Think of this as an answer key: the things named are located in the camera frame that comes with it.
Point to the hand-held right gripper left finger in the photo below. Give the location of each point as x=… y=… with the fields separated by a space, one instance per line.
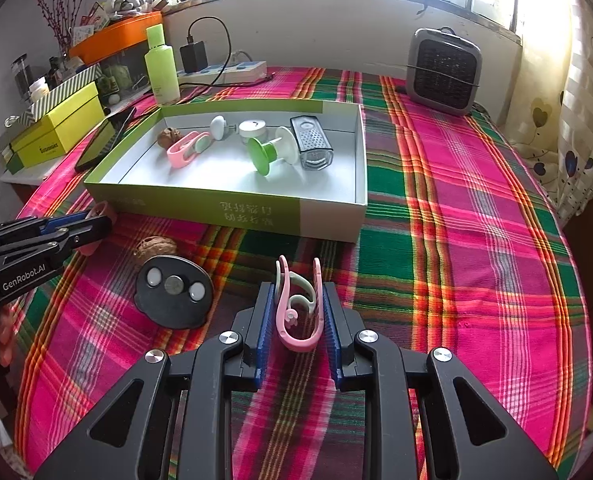
x=264 y=335

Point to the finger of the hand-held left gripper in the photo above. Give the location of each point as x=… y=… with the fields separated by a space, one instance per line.
x=94 y=230
x=71 y=220

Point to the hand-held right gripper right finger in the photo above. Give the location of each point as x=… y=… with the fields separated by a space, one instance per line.
x=332 y=335

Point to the small pink holder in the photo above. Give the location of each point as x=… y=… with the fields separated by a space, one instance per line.
x=96 y=217

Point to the pink and white clip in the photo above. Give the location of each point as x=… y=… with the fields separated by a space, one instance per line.
x=299 y=310

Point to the pink and green clip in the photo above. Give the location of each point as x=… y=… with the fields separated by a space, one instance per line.
x=189 y=147

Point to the green and white cardboard box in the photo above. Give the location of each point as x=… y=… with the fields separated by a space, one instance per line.
x=256 y=175

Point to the white knob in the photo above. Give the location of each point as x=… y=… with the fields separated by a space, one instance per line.
x=220 y=127

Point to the green and white spool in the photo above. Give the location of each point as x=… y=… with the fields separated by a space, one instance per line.
x=271 y=152

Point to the small black grater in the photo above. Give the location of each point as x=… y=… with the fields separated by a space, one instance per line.
x=311 y=142

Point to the brown walnut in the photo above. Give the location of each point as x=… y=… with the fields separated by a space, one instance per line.
x=169 y=137
x=155 y=248

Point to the black tablet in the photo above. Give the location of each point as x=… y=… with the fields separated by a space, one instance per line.
x=101 y=142

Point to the yellow-green box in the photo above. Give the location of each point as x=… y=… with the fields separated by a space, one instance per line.
x=59 y=127

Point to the black round disc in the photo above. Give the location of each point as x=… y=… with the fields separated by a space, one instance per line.
x=174 y=292

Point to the striped gift box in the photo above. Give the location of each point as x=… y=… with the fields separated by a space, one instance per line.
x=61 y=95

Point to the white cream jar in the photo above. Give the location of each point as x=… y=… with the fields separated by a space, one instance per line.
x=40 y=91

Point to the dark glass jar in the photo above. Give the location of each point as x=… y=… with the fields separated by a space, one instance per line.
x=20 y=75

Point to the green plastic bottle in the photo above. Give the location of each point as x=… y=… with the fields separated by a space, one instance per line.
x=161 y=67

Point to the orange box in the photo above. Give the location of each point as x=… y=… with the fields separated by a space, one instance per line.
x=114 y=42

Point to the small white round jar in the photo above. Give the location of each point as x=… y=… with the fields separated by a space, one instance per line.
x=252 y=127

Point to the white power strip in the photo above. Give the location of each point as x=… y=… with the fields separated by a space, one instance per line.
x=231 y=71

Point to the dried flower branches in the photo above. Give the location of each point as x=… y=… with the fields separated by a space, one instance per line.
x=59 y=0

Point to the grey space heater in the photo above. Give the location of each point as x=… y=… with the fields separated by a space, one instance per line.
x=444 y=70

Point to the patterned curtain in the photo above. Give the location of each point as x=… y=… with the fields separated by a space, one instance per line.
x=576 y=110

